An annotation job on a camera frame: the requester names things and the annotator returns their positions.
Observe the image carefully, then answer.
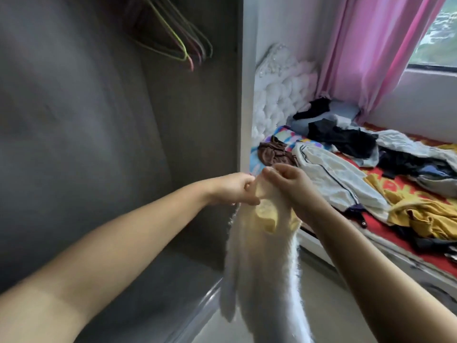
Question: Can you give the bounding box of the person's right hand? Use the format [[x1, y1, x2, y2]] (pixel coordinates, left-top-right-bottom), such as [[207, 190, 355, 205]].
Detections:
[[262, 164, 318, 219]]

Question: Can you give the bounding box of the person's left hand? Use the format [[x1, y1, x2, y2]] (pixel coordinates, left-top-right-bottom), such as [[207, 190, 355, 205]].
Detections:
[[207, 172, 261, 206]]

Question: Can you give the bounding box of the white fluffy sweater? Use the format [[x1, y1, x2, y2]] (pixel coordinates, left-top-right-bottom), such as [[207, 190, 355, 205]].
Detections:
[[219, 175, 315, 343]]

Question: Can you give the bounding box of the pile of mixed clothes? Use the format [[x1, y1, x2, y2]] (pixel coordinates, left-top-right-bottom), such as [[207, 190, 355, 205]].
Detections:
[[289, 96, 457, 254]]

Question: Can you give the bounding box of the bunch of coloured wire hangers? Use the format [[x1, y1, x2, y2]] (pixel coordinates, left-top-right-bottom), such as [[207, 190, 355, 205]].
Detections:
[[129, 0, 214, 72]]

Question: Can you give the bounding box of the grey wardrobe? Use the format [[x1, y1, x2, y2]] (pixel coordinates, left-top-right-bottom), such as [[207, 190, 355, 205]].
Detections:
[[0, 0, 258, 343]]

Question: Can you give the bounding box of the person's right forearm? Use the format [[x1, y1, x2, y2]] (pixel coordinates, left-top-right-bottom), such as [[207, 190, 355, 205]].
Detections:
[[300, 200, 457, 343]]

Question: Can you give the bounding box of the person's left forearm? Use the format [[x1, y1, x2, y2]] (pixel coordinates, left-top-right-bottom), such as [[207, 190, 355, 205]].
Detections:
[[0, 178, 215, 343]]

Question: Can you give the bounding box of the brown top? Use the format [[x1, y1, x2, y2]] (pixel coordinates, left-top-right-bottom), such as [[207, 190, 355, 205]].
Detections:
[[257, 135, 301, 169]]

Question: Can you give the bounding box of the blue patterned pillow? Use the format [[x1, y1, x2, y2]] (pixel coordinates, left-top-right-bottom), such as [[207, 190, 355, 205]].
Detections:
[[250, 125, 322, 176]]

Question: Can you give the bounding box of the white tufted headboard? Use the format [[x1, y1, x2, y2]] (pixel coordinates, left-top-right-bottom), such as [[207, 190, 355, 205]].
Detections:
[[251, 42, 322, 140]]

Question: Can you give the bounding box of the red and yellow blanket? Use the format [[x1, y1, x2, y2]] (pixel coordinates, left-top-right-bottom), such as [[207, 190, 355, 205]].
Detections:
[[250, 96, 457, 312]]

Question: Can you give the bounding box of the wide pink curtain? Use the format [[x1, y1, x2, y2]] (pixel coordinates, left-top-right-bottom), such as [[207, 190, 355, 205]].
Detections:
[[316, 0, 447, 115]]

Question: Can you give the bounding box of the dark framed window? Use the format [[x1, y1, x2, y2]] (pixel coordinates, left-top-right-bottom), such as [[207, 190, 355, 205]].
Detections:
[[407, 0, 457, 74]]

